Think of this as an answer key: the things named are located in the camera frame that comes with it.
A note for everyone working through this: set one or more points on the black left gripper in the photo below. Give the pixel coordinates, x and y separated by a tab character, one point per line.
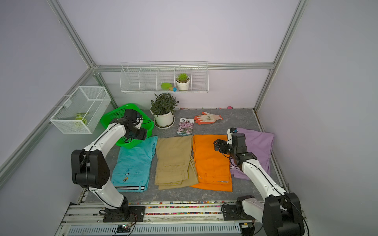
142	135

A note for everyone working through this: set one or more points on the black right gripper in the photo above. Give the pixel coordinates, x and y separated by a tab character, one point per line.
222	149

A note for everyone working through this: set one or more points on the green plastic basket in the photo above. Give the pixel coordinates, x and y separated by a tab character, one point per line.
119	113

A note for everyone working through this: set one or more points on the orange pants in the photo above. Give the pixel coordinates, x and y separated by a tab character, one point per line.
213	169

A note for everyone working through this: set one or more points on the teal pants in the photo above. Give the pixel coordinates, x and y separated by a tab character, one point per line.
132	171

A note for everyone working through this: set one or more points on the khaki pants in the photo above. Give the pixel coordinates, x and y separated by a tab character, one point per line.
175	163

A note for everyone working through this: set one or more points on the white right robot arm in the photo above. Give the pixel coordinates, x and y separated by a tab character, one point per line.
280	213

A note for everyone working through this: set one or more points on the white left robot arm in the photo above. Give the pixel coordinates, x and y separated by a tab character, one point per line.
90	169

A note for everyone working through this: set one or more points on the purple folded garment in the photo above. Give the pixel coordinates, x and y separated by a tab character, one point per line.
260	144

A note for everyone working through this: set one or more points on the green item in side basket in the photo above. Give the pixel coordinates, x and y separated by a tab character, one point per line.
80	119

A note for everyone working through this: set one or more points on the large potted green plant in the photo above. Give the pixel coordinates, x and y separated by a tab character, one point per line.
162	108

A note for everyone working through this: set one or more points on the red and white work glove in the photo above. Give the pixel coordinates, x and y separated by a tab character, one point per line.
207	118

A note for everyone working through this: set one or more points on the green toy on shelf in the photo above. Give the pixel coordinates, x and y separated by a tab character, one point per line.
168	86

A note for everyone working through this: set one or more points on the flower seed packet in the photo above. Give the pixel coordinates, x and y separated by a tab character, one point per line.
185	127

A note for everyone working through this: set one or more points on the small potted succulent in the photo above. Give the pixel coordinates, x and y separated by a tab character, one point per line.
183	82

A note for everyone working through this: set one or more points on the white wire side basket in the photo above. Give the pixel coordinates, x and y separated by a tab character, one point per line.
84	99

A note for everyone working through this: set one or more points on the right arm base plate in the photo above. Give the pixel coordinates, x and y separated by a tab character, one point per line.
233	213

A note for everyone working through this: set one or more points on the white wire wall shelf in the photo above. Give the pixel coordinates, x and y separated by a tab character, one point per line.
148	76

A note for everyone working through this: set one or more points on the aluminium front rail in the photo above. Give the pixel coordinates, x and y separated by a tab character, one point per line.
193	218

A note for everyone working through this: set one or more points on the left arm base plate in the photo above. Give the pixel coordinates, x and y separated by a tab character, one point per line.
129	214

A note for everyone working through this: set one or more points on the aluminium corner frame post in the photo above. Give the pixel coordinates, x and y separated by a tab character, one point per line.
298	13

